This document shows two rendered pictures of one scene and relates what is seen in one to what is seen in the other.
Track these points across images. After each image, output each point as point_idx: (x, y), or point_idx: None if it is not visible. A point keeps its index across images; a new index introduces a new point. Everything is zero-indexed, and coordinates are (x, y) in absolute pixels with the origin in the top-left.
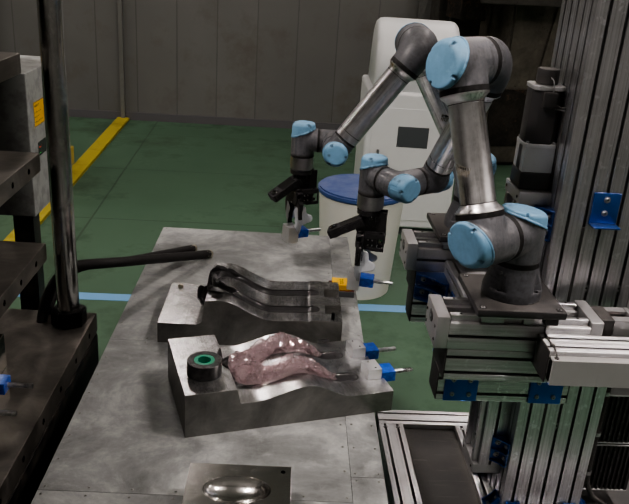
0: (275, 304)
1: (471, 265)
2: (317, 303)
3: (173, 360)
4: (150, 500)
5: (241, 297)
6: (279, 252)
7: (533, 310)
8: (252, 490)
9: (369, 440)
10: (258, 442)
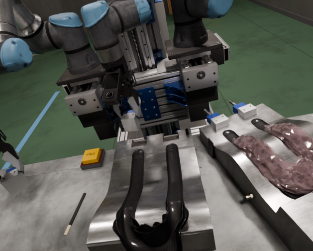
0: (163, 177)
1: (229, 10)
2: (159, 146)
3: None
4: None
5: (173, 198)
6: None
7: (212, 34)
8: None
9: (305, 118)
10: None
